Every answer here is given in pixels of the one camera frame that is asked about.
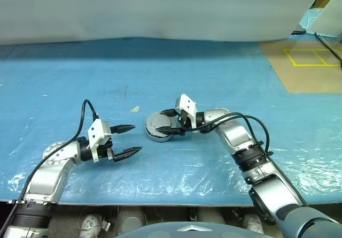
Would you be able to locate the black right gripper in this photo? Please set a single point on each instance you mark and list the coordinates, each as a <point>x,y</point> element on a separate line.
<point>183,119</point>

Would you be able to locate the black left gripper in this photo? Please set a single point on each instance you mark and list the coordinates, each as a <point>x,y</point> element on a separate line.
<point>105,152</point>

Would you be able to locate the round motor cover circuit board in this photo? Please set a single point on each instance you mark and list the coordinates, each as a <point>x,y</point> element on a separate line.
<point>157,121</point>

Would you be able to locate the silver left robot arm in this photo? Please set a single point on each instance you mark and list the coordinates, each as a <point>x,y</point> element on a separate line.
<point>45,179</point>

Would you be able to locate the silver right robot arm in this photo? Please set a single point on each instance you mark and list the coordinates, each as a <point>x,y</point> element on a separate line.
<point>235,133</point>

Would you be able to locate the small beige tape piece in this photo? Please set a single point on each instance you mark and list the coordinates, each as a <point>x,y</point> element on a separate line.
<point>135,109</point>

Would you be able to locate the grey cylinder under table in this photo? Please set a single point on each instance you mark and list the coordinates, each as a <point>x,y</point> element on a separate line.
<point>209,216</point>
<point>131,218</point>

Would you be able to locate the white rounded shape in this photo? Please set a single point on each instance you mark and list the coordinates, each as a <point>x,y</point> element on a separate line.
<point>252,222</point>
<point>92,222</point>

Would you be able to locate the grey-blue robot torso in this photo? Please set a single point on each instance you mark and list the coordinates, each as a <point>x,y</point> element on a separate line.
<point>149,234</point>

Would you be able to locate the white backdrop sheet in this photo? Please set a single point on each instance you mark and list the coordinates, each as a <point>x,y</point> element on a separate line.
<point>160,8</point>

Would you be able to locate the brown cardboard sheet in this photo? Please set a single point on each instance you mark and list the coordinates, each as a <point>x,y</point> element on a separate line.
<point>294,80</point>

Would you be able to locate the small dark device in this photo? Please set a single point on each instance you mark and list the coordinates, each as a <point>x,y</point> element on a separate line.
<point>298,32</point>

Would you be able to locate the light blue sheet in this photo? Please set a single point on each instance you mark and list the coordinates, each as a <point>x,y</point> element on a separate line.
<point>307,18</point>

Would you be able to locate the white panel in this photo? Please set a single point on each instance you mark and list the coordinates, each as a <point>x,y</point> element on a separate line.
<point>328,21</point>

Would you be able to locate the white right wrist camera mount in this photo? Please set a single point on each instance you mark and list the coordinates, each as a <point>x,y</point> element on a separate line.
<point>187,104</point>

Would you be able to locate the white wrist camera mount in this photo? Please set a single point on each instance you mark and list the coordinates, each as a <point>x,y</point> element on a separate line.
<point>187,104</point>
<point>96,132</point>

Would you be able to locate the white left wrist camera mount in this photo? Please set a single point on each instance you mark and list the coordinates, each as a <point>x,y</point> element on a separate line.
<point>96,132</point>

